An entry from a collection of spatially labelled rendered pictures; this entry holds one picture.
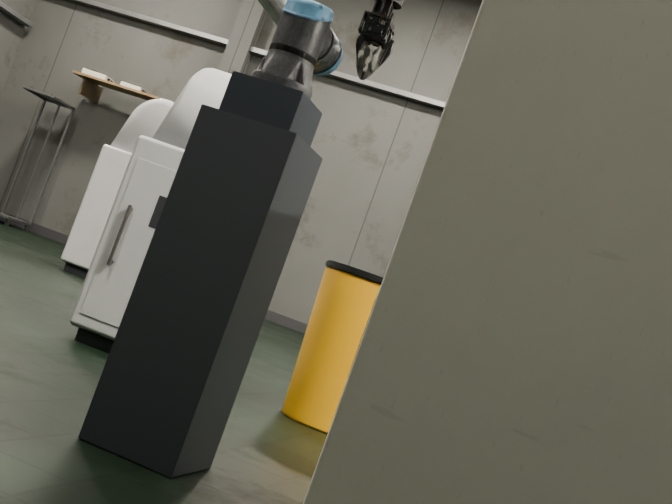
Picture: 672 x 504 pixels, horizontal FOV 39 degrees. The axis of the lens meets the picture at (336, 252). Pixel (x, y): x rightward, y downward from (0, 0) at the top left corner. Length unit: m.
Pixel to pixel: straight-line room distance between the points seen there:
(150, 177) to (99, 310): 0.55
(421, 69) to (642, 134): 10.72
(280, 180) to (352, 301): 1.55
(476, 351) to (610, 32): 0.37
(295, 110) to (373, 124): 9.50
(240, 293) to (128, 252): 1.65
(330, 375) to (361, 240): 7.81
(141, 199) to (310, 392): 0.99
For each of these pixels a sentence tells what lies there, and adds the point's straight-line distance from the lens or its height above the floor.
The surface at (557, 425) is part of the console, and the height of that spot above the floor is 0.44.
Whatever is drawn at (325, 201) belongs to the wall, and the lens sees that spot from 11.54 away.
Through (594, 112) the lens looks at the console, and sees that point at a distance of 1.04.
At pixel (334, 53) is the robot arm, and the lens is 2.37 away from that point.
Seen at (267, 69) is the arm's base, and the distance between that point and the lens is 2.20.
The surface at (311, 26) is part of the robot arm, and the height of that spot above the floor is 1.06.
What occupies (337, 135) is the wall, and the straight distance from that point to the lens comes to 11.69.
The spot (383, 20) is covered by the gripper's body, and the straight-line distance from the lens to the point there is 2.35.
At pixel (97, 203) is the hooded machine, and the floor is 0.58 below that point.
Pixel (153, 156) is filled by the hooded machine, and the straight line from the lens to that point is 3.71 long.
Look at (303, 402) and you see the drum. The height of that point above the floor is 0.08.
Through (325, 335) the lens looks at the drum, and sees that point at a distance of 3.61.
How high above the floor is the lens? 0.48
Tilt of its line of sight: 3 degrees up
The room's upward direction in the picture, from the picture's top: 20 degrees clockwise
